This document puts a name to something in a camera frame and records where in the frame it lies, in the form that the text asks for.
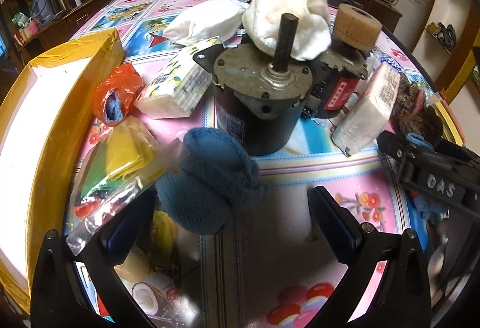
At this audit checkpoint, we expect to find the brown knitted cloth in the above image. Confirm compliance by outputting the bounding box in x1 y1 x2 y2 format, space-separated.
391 74 443 147

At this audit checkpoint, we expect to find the blue knitted cloth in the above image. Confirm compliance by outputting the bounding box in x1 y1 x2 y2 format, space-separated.
155 127 268 235

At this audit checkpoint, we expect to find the blue kettle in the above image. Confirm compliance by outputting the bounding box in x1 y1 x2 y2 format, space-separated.
31 0 64 26

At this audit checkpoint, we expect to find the orange bag with blue cloth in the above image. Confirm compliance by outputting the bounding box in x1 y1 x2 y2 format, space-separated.
92 62 144 127

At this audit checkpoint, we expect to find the white cloth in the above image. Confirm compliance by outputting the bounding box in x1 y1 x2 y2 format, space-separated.
242 0 331 62

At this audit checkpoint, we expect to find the bagged coloured sponge pack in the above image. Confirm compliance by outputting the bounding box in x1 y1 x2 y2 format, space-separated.
66 116 186 257

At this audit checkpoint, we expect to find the colourful printed tablecloth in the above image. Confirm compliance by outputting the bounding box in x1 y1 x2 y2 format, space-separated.
72 0 434 327

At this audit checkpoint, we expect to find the yellow cardboard box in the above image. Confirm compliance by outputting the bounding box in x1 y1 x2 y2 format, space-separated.
1 28 125 313

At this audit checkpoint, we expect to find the white plastic bag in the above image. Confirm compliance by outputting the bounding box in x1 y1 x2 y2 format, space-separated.
163 0 249 46

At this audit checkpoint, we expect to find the lemon print tissue pack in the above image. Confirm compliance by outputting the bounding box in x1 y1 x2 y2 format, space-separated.
133 36 222 119

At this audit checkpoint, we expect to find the black electric motor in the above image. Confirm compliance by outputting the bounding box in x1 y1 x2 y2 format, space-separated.
193 14 313 157

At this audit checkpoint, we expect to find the pink tissue pack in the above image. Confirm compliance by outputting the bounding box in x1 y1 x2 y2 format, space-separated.
332 62 401 157

